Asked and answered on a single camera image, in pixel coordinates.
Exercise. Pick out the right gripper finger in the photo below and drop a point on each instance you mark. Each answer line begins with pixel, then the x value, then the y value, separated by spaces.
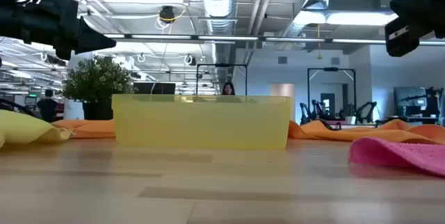
pixel 412 6

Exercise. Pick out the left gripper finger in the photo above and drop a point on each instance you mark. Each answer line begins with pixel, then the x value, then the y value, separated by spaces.
pixel 92 39

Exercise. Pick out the orange microfiber towel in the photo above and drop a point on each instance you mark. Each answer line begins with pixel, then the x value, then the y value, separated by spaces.
pixel 90 128
pixel 347 133

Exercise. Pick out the yellow microfiber towel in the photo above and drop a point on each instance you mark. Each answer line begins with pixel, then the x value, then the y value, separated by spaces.
pixel 24 128

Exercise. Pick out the yellow translucent plastic bin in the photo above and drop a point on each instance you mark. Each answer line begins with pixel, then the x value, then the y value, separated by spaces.
pixel 201 123

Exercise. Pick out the pink microfiber towel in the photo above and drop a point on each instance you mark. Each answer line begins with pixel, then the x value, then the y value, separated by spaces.
pixel 400 156

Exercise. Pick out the black background robot arm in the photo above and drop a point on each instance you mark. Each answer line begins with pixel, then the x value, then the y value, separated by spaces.
pixel 368 107
pixel 314 111

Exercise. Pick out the green potted plant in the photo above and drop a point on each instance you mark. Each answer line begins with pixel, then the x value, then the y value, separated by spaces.
pixel 97 81

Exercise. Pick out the person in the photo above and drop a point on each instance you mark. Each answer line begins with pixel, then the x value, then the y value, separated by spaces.
pixel 47 107
pixel 228 90

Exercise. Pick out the black metal station frame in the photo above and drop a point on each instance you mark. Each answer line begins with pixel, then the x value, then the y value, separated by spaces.
pixel 330 69
pixel 222 65

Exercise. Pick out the round silver air duct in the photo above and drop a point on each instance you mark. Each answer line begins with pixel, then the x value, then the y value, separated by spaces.
pixel 219 1

